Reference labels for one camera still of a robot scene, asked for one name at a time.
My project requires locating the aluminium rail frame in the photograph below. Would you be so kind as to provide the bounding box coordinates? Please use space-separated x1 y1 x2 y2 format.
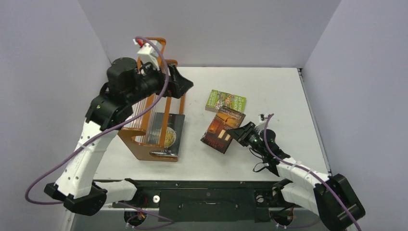
62 188 357 231

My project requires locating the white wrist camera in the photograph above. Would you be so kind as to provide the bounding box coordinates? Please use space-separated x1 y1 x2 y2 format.
133 38 166 70
256 114 269 131

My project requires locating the orange wooden file rack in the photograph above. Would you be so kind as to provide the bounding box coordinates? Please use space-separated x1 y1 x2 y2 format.
117 37 188 163

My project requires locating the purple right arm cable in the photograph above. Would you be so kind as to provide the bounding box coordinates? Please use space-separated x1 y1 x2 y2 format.
263 114 362 231

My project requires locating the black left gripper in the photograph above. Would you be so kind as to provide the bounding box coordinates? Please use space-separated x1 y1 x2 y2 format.
127 59 193 105

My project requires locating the dark Moon and Sixpence book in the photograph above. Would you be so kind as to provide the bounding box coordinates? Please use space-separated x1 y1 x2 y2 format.
148 112 185 161

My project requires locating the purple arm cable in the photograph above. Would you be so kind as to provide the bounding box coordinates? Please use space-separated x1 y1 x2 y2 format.
25 36 174 230
263 114 362 231

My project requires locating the brown cover paperback book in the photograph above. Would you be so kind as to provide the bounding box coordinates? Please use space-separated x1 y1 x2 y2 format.
200 106 246 154

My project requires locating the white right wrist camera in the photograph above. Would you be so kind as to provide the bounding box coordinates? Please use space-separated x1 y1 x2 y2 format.
256 114 269 131

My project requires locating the green cover paperback book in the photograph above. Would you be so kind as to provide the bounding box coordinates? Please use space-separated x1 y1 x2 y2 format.
205 90 246 113

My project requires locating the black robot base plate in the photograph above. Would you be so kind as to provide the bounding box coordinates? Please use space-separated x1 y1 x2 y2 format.
79 178 335 224

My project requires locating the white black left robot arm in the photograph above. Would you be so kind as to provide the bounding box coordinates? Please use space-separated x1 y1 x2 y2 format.
44 58 193 216

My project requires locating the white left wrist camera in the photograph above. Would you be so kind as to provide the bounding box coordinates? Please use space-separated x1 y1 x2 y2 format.
133 38 166 70

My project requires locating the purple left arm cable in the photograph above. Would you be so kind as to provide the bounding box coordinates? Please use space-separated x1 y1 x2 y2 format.
25 36 174 230

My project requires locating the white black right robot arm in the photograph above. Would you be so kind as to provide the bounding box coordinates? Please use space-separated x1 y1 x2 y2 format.
226 122 366 231

